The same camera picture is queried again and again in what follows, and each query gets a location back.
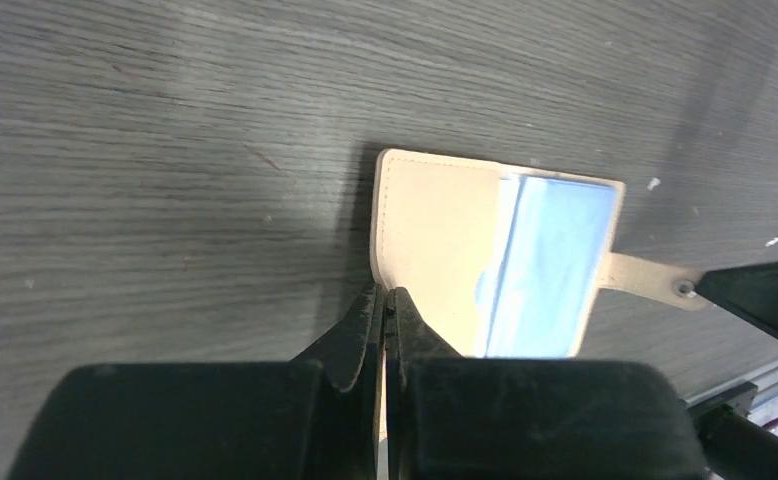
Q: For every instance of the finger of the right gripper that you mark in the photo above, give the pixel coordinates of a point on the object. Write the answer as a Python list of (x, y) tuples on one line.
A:
[(748, 292)]

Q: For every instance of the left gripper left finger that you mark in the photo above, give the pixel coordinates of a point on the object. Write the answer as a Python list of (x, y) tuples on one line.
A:
[(312, 417)]

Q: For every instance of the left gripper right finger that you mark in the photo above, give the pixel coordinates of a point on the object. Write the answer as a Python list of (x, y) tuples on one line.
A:
[(452, 417)]

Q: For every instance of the beige leather card holder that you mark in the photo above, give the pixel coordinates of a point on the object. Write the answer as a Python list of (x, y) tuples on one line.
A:
[(504, 260)]

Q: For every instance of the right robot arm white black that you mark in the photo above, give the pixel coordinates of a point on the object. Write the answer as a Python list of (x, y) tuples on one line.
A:
[(734, 447)]

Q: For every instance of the aluminium frame rail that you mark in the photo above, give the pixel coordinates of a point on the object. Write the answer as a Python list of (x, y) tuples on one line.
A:
[(763, 377)]

